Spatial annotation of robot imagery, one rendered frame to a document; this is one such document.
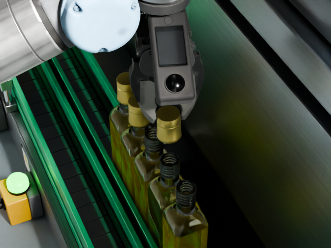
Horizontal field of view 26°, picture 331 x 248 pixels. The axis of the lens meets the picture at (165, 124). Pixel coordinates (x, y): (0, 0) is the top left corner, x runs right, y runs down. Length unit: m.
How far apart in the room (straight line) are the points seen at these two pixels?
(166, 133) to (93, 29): 0.36
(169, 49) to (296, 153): 0.23
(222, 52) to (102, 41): 0.43
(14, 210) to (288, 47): 0.75
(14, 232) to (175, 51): 0.73
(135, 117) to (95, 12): 0.49
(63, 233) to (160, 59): 0.54
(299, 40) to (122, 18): 0.29
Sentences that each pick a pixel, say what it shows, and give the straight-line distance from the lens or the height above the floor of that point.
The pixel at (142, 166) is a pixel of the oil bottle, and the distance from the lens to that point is 1.14.
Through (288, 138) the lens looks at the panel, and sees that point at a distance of 0.97.
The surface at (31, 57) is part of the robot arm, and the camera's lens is 0.71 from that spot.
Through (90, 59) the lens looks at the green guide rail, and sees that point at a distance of 1.52.
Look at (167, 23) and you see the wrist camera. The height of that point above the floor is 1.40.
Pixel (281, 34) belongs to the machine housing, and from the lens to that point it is 0.92.
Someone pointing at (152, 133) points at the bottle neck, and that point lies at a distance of 1.12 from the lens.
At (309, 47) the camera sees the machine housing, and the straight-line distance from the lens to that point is 0.88.
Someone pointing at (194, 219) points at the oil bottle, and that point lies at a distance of 1.07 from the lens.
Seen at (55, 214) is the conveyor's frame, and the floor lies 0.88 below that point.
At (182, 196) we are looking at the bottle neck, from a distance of 1.03.
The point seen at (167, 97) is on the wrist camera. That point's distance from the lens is 0.86.
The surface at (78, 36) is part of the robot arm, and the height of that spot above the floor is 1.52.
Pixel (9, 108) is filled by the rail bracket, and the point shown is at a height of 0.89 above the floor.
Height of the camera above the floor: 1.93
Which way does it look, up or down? 45 degrees down
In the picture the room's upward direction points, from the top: straight up
